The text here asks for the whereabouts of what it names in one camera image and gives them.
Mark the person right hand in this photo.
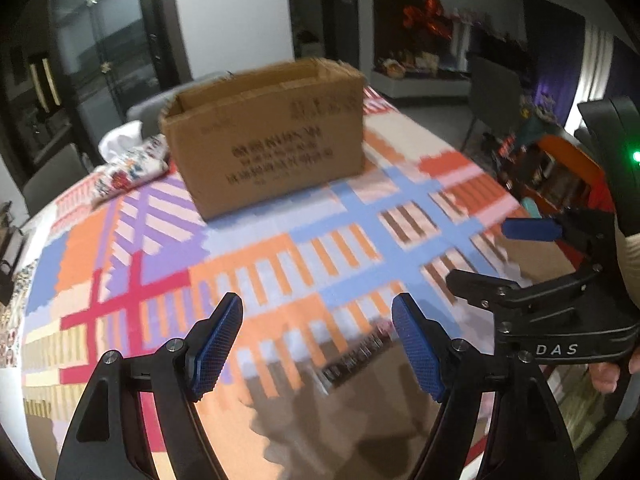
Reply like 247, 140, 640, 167
588, 349, 640, 394

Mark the grey chair right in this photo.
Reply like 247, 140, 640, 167
460, 55, 522, 152

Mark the colourful patterned tablecloth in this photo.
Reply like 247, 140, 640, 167
1, 91, 570, 479

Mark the white low cabinet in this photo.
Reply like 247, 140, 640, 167
369, 72, 471, 99

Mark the floral tissue pouch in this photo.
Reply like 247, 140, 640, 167
91, 133, 169, 207

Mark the grey chair left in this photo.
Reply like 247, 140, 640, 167
22, 143, 90, 217

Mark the red foil balloon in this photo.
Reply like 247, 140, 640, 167
402, 0, 452, 40

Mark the brown cardboard box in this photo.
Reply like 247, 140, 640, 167
158, 58, 366, 220

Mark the grey dining chair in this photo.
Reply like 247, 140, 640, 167
126, 70, 231, 140

